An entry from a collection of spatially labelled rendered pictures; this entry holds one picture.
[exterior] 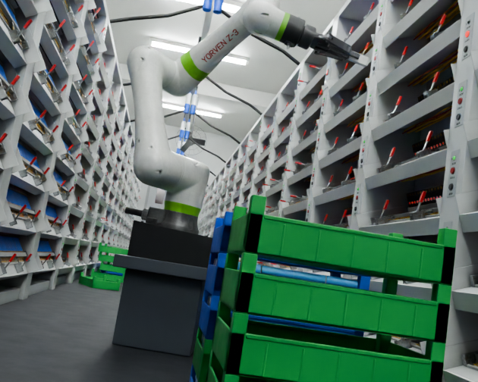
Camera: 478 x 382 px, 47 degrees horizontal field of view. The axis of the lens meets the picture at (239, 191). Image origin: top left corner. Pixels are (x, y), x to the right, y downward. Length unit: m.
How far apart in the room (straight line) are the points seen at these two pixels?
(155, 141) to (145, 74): 0.26
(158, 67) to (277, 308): 1.35
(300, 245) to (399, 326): 0.18
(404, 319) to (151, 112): 1.26
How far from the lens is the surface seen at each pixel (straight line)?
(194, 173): 1.86
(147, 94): 1.91
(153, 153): 1.77
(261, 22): 1.81
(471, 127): 1.52
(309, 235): 0.77
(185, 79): 2.06
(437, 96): 1.73
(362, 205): 2.12
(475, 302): 1.38
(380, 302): 0.80
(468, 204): 1.49
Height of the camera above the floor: 0.30
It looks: 8 degrees up
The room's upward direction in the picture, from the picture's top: 9 degrees clockwise
